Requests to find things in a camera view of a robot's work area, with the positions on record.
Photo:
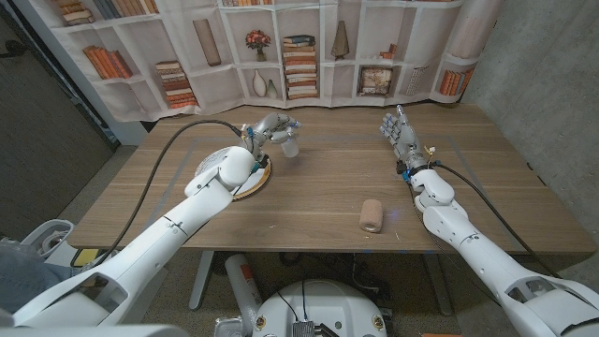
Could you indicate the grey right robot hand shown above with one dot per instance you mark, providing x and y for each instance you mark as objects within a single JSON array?
[{"x": 404, "y": 138}]

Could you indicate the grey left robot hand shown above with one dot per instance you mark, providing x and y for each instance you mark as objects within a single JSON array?
[{"x": 269, "y": 127}]

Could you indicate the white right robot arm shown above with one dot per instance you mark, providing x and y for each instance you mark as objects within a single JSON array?
[{"x": 477, "y": 253}]

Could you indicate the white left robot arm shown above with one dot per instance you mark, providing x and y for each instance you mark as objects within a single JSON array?
[{"x": 154, "y": 248}]

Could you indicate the gold-rimmed white paper plate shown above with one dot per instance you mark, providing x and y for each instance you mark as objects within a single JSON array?
[{"x": 256, "y": 184}]

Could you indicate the printed bookshelf backdrop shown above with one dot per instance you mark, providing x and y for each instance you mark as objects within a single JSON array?
[{"x": 210, "y": 89}]

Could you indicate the tan bandage roll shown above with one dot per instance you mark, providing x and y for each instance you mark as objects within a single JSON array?
[{"x": 371, "y": 215}]

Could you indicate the grey table leg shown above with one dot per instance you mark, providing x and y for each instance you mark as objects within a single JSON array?
[
  {"x": 437, "y": 285},
  {"x": 201, "y": 281}
]

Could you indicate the white cylinder with orange label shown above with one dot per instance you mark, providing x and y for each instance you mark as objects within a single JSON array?
[{"x": 236, "y": 276}]

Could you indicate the white robot torso base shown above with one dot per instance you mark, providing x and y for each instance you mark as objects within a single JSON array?
[{"x": 327, "y": 304}]

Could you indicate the silver foil tray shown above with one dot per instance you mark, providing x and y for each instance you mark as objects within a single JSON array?
[{"x": 229, "y": 326}]

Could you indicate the yellow flat object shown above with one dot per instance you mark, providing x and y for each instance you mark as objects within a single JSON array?
[{"x": 84, "y": 257}]

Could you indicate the white round bin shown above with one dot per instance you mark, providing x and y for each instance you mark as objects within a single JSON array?
[{"x": 37, "y": 234}]

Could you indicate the person's blue jeans leg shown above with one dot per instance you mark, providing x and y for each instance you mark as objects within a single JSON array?
[{"x": 23, "y": 281}]

